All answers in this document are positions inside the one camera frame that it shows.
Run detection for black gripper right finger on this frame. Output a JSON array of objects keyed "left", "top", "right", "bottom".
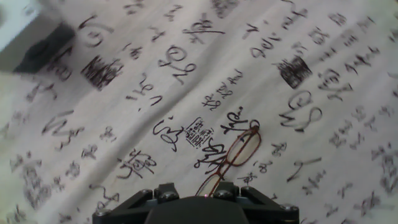
[{"left": 213, "top": 181, "right": 300, "bottom": 224}]

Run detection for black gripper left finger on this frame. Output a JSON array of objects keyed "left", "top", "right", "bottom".
[{"left": 92, "top": 182, "right": 180, "bottom": 224}]

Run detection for brown thin-frame glasses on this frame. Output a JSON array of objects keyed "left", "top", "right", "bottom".
[{"left": 195, "top": 119, "right": 262, "bottom": 197}]

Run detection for beige calligraphy print tablecloth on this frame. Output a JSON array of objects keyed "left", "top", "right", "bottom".
[{"left": 0, "top": 0, "right": 398, "bottom": 224}]

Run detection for grey box flat red button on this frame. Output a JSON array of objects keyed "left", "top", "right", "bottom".
[{"left": 0, "top": 0, "right": 76, "bottom": 75}]

